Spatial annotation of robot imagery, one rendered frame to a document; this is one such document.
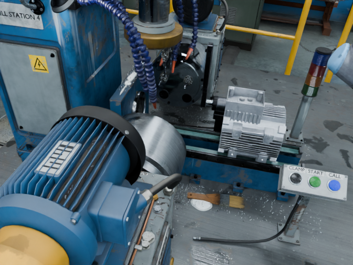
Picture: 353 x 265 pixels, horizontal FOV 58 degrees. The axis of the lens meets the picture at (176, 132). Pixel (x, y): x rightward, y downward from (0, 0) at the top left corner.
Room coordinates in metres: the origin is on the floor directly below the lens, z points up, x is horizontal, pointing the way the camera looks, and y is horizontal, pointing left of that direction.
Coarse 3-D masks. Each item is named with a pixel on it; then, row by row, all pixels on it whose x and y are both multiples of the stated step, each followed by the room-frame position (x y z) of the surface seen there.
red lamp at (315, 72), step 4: (312, 64) 1.15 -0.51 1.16; (312, 68) 1.15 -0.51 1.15; (316, 68) 1.13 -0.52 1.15; (320, 68) 1.13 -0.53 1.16; (324, 68) 1.13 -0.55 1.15; (308, 72) 1.16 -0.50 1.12; (312, 72) 1.14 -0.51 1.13; (316, 72) 1.13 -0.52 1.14; (320, 72) 1.13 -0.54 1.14; (324, 72) 1.14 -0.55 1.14; (316, 76) 1.13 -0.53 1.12; (320, 76) 1.13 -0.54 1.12
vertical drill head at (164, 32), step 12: (144, 0) 0.93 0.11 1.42; (156, 0) 0.92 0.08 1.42; (168, 0) 0.95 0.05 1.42; (144, 12) 0.93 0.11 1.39; (156, 12) 0.92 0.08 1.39; (168, 12) 0.96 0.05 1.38; (144, 24) 0.92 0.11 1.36; (156, 24) 0.92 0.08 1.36; (168, 24) 0.93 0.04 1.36; (144, 36) 0.88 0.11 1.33; (156, 36) 0.89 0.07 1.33; (168, 36) 0.89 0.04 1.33; (180, 36) 0.93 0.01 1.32; (156, 48) 0.88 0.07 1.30; (168, 48) 0.91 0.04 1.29
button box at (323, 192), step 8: (280, 168) 0.68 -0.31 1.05; (288, 168) 0.65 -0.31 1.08; (296, 168) 0.65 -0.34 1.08; (304, 168) 0.64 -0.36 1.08; (280, 176) 0.65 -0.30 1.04; (288, 176) 0.63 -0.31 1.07; (304, 176) 0.63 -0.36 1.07; (312, 176) 0.62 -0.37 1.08; (320, 176) 0.63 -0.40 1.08; (328, 176) 0.63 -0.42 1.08; (336, 176) 0.62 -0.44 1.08; (344, 176) 0.63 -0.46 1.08; (280, 184) 0.62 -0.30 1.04; (288, 184) 0.61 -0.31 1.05; (296, 184) 0.61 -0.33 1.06; (304, 184) 0.61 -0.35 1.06; (320, 184) 0.61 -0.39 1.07; (344, 184) 0.61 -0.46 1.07; (288, 192) 0.62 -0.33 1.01; (296, 192) 0.60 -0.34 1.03; (304, 192) 0.59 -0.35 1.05; (312, 192) 0.59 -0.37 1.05; (320, 192) 0.59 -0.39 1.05; (328, 192) 0.59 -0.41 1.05; (336, 192) 0.59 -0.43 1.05; (344, 192) 0.59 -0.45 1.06; (328, 200) 0.60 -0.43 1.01; (336, 200) 0.59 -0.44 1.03; (344, 200) 0.57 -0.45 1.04
